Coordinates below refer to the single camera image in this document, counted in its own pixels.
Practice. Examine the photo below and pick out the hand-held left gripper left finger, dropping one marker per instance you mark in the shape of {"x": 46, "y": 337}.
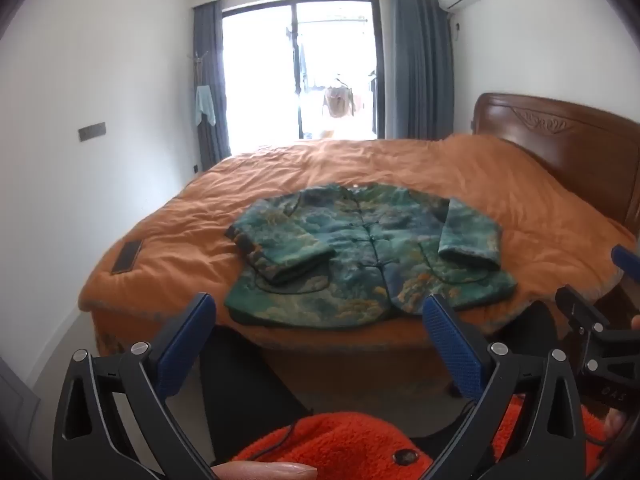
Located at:
{"x": 185, "y": 345}

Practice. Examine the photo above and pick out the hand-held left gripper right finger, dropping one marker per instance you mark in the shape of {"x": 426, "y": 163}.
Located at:
{"x": 450, "y": 345}

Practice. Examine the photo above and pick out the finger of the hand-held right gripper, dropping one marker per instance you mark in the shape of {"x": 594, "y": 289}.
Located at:
{"x": 627, "y": 260}
{"x": 575, "y": 305}

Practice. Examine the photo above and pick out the green patterned padded jacket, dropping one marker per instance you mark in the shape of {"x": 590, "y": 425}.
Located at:
{"x": 380, "y": 240}

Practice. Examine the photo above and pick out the person's right hand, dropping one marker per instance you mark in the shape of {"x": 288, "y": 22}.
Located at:
{"x": 613, "y": 419}

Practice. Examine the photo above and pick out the person's left hand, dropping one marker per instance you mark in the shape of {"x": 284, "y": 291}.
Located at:
{"x": 265, "y": 471}

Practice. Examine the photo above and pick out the dark rectangular patch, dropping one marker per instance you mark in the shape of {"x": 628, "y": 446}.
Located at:
{"x": 127, "y": 256}

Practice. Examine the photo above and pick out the orange fleece sleeve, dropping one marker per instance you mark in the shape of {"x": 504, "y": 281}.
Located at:
{"x": 350, "y": 440}

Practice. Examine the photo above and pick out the wooden headboard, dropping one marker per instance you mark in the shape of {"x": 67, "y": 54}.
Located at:
{"x": 560, "y": 130}

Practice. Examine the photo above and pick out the bed with orange quilt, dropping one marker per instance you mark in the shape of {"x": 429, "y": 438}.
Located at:
{"x": 500, "y": 170}

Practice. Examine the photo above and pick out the grey door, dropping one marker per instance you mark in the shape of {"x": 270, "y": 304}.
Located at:
{"x": 17, "y": 410}

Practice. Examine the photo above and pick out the light blue towel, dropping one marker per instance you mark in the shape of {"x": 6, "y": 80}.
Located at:
{"x": 205, "y": 105}

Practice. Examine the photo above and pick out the brown hanging garment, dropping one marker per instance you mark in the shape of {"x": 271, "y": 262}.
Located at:
{"x": 339, "y": 100}

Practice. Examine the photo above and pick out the sliding glass door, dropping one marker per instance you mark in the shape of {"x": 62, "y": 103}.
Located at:
{"x": 260, "y": 75}

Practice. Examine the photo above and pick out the grey-blue curtain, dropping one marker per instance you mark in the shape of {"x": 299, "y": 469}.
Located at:
{"x": 210, "y": 60}
{"x": 420, "y": 60}

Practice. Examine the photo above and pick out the grey wall switch panel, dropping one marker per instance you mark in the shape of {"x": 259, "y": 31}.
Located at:
{"x": 92, "y": 130}

